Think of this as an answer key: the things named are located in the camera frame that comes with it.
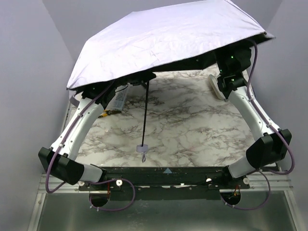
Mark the clear plastic screw box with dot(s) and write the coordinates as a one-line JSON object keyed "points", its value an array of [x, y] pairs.
{"points": [[120, 98]]}

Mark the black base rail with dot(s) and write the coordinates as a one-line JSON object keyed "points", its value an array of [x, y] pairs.
{"points": [[165, 183]]}

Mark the yellow black pliers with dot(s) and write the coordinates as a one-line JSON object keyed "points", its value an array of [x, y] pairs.
{"points": [[108, 113]]}

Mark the lavender folding umbrella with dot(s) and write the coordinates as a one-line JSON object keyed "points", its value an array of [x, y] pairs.
{"points": [[180, 118]]}

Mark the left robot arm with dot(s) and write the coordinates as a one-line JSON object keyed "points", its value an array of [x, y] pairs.
{"points": [[60, 159]]}

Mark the beige umbrella case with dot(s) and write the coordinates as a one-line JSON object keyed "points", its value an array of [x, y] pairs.
{"points": [[214, 84]]}

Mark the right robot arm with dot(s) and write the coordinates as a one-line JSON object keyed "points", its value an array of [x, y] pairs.
{"points": [[271, 142]]}

